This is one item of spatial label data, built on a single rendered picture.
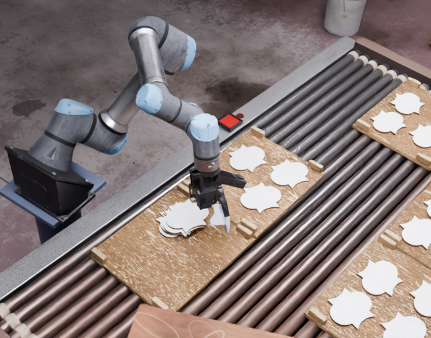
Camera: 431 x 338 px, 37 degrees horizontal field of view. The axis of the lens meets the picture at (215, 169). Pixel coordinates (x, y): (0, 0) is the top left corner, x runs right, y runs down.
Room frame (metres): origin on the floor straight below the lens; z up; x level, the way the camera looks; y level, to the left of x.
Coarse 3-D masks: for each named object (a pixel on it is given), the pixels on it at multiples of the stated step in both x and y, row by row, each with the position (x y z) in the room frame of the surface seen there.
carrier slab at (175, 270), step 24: (144, 216) 1.42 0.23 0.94; (120, 240) 1.32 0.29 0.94; (144, 240) 1.32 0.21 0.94; (168, 240) 1.33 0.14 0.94; (192, 240) 1.34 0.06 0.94; (216, 240) 1.34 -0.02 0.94; (240, 240) 1.35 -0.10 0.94; (120, 264) 1.22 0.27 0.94; (144, 264) 1.23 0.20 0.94; (168, 264) 1.23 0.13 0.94; (192, 264) 1.24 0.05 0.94; (216, 264) 1.25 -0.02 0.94; (144, 288) 1.14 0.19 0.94; (168, 288) 1.14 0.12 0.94; (192, 288) 1.15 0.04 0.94
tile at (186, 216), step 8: (176, 208) 1.43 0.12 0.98; (184, 208) 1.44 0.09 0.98; (192, 208) 1.44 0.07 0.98; (168, 216) 1.40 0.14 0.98; (176, 216) 1.40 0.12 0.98; (184, 216) 1.40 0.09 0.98; (192, 216) 1.40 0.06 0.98; (200, 216) 1.41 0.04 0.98; (168, 224) 1.36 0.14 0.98; (176, 224) 1.36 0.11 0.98; (184, 224) 1.37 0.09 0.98; (192, 224) 1.37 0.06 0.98; (200, 224) 1.37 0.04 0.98
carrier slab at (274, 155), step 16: (240, 144) 1.81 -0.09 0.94; (256, 144) 1.82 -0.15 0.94; (272, 144) 1.82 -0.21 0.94; (224, 160) 1.72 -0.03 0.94; (272, 160) 1.74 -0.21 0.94; (304, 160) 1.75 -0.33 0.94; (256, 176) 1.65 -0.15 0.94; (320, 176) 1.67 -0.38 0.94; (224, 192) 1.56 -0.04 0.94; (240, 192) 1.56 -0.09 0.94; (288, 192) 1.58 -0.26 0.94; (304, 192) 1.59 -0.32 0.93; (240, 208) 1.49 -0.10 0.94; (288, 208) 1.51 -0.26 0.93; (240, 224) 1.42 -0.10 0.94; (256, 224) 1.42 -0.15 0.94; (272, 224) 1.44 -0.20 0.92
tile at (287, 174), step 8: (288, 160) 1.73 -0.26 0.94; (272, 168) 1.69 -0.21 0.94; (280, 168) 1.69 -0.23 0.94; (288, 168) 1.69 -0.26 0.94; (296, 168) 1.69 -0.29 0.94; (304, 168) 1.70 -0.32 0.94; (272, 176) 1.64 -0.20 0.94; (280, 176) 1.65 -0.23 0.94; (288, 176) 1.65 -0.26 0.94; (296, 176) 1.65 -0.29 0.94; (304, 176) 1.66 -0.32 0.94; (280, 184) 1.61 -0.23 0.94; (288, 184) 1.61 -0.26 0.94; (296, 184) 1.62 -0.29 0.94
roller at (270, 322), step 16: (416, 176) 1.72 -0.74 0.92; (400, 192) 1.63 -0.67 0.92; (384, 208) 1.55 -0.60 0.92; (368, 224) 1.47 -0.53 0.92; (352, 240) 1.40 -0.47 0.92; (336, 256) 1.32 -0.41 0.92; (320, 272) 1.26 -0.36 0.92; (304, 288) 1.19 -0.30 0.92; (288, 304) 1.13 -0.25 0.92; (272, 320) 1.07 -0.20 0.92
